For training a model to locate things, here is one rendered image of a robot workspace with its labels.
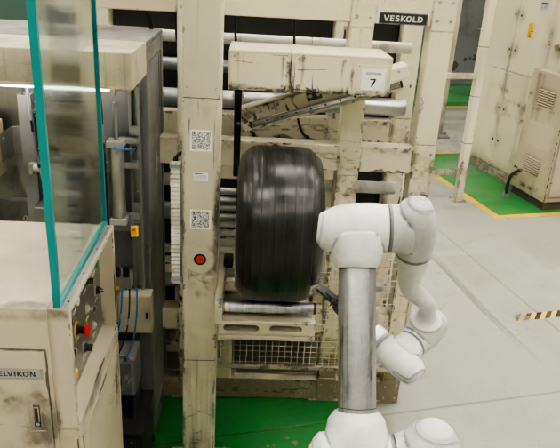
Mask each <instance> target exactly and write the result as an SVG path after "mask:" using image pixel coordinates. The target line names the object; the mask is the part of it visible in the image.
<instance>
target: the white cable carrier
mask: <svg viewBox="0 0 560 448"><path fill-rule="evenodd" d="M174 160H175V159H174ZM171 164H173V165H182V162H181V158H180V157H178V160H177V161H176V160H175V161H173V158H172V160H171ZM181 225H182V219H181V169H176V168H171V248H172V249H171V253H172V254H171V256H172V257H171V260H172V261H171V264H172V278H182V274H181Z"/></svg>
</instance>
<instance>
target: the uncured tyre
mask: <svg viewBox="0 0 560 448"><path fill-rule="evenodd" d="M324 211H326V203H325V184H324V168H323V164H322V161H321V159H320V158H319V157H318V156H317V155H316V154H315V153H314V152H313V151H312V150H311V149H309V148H304V147H289V146H269V145H258V146H253V147H250V148H249V149H248V150H247V151H245V152H244V153H243V154H242V155H241V159H240V163H239V167H238V175H237V192H236V237H235V268H234V276H235V282H236V289H237V290H238V291H239V292H240V293H241V294H242V295H243V296H244V297H245V298H246V299H248V300H253V301H279V302H300V301H304V300H306V299H307V298H308V297H310V296H311V295H312V294H310V295H309V291H310V286H313V285H316V284H319V279H320V274H321V268H322V263H323V256H324V251H323V250H322V249H321V248H320V247H319V245H318V243H317V242H316V234H317V226H318V219H319V214H320V213H321V212H324Z"/></svg>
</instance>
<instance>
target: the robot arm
mask: <svg viewBox="0 0 560 448"><path fill-rule="evenodd" d="M436 236H437V222H436V214H435V210H434V207H433V205H432V203H431V202H430V201H429V200H428V199H427V198H426V197H424V196H410V197H408V198H406V199H405V200H403V201H402V203H400V204H377V203H353V204H341V205H337V206H334V207H332V208H330V209H328V210H326V211H324V212H321V213H320V214H319V219H318V226H317V234H316V242H317V243H318V245H319V247H320V248H321V249H322V250H323V251H325V252H330V253H331V256H332V261H333V264H334V266H335V267H336V268H338V269H339V288H338V295H337V296H336V295H335V294H334V293H333V292H332V291H331V290H330V289H329V288H327V287H326V286H325V285H324V284H321V285H320V286H319V287H318V288H317V291H318V292H319V293H320V294H321V295H322V296H324V297H325V298H326V299H327V300H328V301H329V302H330V303H331V304H330V306H332V309H333V311H334V312H335V313H336V314H337V315H338V326H339V357H338V409H335V410H334V411H333V412H332V414H331V415H330V416H329V418H328V421H327V425H326V429H325V431H323V432H318V433H317V434H316V435H315V436H314V437H313V439H312V442H311V443H310V445H309V448H461V445H460V440H459V438H458V437H457V434H456V433H455V431H454V429H453V428H452V426H451V425H449V424H448V423H447V422H445V421H444V420H440V419H438V418H422V419H418V420H416V421H414V422H412V423H411V424H409V425H408V426H407V428H406V429H405V430H402V431H399V432H396V433H394V434H388V431H387V427H386V421H385V420H384V418H383V417H382V416H381V414H380V413H379V412H378V411H376V358H377V359H378V361H379V363H380V364H381V365H382V366H383V367H384V368H385V369H386V370H387V371H388V372H390V373H391V374H392V375H393V376H395V377H396V378H397V379H399V380H400V381H402V382H404V383H406V384H411V383H413V382H414V381H416V380H417V379H418V378H419V377H420V376H421V375H422V374H423V373H424V371H425V367H424V363H423V362H422V360H421V359H420V358H421V357H422V356H423V355H424V354H425V353H427V352H429V350H430V349H432V348H433V347H434V346H435V345H436V344H437V343H438V342H439V341H440V339H442V338H443V336H444V335H445V333H446V330H447V327H448V321H447V318H446V316H445V315H444V314H443V313H442V312H441V311H439V310H436V302H435V300H434V299H433V297H432V296H431V295H430V294H429V293H428V292H427V291H426V290H425V289H424V288H423V287H422V286H421V284H420V282H421V278H422V277H423V274H424V272H425V270H426V267H427V265H428V263H429V261H430V259H431V256H432V253H433V251H434V248H435V246H436ZM384 252H392V253H395V254H396V263H397V274H398V283H399V288H400V290H401V293H402V294H403V296H405V298H406V299H408V300H409V301H410V302H411V303H413V304H414V305H416V306H417V307H418V308H419V309H416V310H415V311H413V312H412V315H411V317H410V319H409V321H408V322H407V324H406V325H405V328H404V330H403V331H402V332H401V333H399V334H398V335H397V336H395V337H394V336H393V335H391V333H390V332H388V331H387V330H386V329H385V328H384V327H382V326H381V325H380V324H378V325H377V324H376V268H378V267H379V265H380V263H381V259H382V256H383V253H384Z"/></svg>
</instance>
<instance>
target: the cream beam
mask: <svg viewBox="0 0 560 448"><path fill-rule="evenodd" d="M392 66H393V58H392V57H390V56H389V55H388V54H386V53H385V52H384V51H382V50H381V49H366V48H350V47H333V46H316V45H299V44H267V43H250V42H233V41H232V42H231V45H230V47H229V56H228V88H229V89H233V90H252V91H270V92H289V91H290V92H304V93H323V94H341V95H359V96H377V97H388V96H389V88H390V81H391V73H392ZM363 68H372V69H386V70H387V72H386V79H385V87H384V92H382V91H363V90H360V87H361V78H362V69H363Z"/></svg>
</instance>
